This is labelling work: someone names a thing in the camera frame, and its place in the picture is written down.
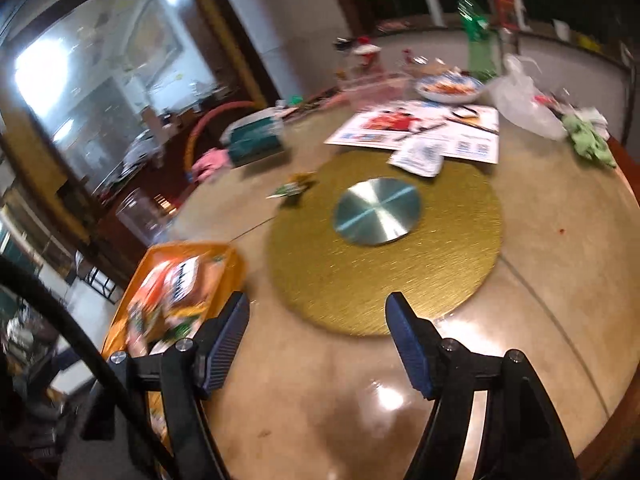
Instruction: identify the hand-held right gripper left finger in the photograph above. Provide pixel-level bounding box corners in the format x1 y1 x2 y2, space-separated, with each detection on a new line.
82 291 251 480

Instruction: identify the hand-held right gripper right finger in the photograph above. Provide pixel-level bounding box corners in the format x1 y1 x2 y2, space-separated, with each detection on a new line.
384 291 581 480

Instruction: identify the orange plastic tray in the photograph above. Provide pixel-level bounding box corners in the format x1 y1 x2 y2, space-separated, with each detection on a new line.
100 242 248 461

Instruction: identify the small green snack packet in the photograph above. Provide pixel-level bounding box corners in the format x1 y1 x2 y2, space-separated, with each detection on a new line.
266 172 317 206

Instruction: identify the white printed sachet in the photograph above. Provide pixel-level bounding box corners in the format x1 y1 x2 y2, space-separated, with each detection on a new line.
390 137 446 177

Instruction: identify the gold round turntable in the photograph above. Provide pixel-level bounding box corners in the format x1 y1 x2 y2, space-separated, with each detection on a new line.
266 150 503 336

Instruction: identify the clear plastic cup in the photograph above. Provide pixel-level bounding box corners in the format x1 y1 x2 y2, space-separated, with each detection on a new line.
116 189 176 246

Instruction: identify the pink cloth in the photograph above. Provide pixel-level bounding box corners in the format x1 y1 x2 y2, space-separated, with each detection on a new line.
191 147 232 183

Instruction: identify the green tissue box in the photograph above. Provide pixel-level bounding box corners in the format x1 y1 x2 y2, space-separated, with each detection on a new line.
221 112 286 167

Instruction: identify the chair with red hoop back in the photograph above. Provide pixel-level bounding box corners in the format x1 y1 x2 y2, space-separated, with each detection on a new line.
184 101 258 181

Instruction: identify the printed paper flyer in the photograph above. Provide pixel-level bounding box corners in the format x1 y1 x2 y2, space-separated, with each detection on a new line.
324 101 501 165

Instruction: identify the patterned plate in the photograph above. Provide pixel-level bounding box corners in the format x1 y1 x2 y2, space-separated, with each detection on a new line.
414 72 487 103

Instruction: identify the clear pink container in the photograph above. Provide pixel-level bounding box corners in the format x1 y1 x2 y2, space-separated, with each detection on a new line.
336 71 411 103

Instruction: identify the clear plastic bag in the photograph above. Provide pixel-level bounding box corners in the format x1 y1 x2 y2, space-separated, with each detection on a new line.
487 54 568 140

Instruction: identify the green cloth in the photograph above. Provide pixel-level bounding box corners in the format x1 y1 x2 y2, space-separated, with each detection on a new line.
561 115 618 170

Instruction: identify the red and white bottle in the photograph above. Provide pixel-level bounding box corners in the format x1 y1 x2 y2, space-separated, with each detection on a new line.
350 37 383 73

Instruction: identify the green plastic bottle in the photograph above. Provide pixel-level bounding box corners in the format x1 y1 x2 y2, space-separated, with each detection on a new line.
456 0 501 81

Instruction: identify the framed wall painting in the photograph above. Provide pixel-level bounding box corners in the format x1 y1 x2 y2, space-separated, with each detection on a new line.
122 0 183 76

